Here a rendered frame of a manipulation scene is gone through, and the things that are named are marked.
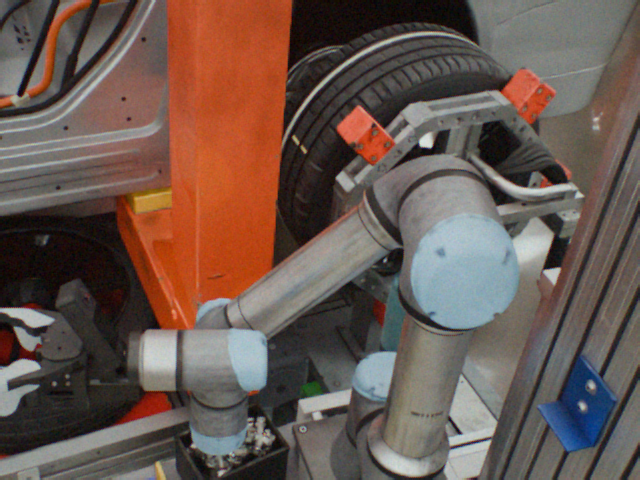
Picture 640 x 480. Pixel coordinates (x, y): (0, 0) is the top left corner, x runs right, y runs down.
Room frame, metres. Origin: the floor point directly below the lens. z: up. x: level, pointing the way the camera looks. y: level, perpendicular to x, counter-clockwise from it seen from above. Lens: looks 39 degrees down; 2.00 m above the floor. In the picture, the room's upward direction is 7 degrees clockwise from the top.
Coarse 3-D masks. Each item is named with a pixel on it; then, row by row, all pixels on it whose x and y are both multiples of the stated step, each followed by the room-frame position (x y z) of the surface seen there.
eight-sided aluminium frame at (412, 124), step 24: (456, 96) 1.64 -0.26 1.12; (480, 96) 1.66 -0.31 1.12; (504, 96) 1.67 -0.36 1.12; (408, 120) 1.55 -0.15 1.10; (432, 120) 1.54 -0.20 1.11; (456, 120) 1.59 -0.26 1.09; (480, 120) 1.61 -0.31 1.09; (504, 120) 1.64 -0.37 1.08; (408, 144) 1.52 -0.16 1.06; (360, 168) 1.52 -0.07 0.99; (384, 168) 1.50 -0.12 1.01; (336, 192) 1.50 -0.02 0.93; (360, 192) 1.47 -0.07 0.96; (336, 216) 1.50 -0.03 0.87; (384, 288) 1.53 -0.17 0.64
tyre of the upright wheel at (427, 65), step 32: (384, 32) 1.81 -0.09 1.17; (416, 32) 1.83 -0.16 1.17; (448, 32) 1.87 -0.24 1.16; (320, 64) 1.75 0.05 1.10; (352, 64) 1.71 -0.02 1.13; (384, 64) 1.68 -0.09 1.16; (416, 64) 1.67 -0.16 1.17; (448, 64) 1.68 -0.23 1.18; (480, 64) 1.71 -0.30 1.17; (320, 96) 1.66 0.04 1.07; (352, 96) 1.62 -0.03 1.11; (384, 96) 1.59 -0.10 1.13; (416, 96) 1.62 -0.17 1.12; (320, 128) 1.58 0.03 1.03; (288, 160) 1.60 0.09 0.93; (320, 160) 1.53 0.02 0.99; (288, 192) 1.57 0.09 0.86; (320, 192) 1.52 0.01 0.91; (288, 224) 1.60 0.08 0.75; (320, 224) 1.53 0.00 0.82; (352, 288) 1.58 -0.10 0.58
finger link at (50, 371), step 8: (48, 360) 0.65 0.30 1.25; (40, 368) 0.64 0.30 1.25; (48, 368) 0.64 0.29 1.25; (56, 368) 0.64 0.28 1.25; (64, 368) 0.65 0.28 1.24; (24, 376) 0.62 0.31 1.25; (32, 376) 0.62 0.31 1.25; (40, 376) 0.63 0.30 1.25; (48, 376) 0.63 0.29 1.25; (56, 376) 0.64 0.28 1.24; (8, 384) 0.61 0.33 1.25; (16, 384) 0.62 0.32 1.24; (24, 384) 0.62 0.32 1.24; (32, 384) 0.62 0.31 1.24; (40, 384) 0.62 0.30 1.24
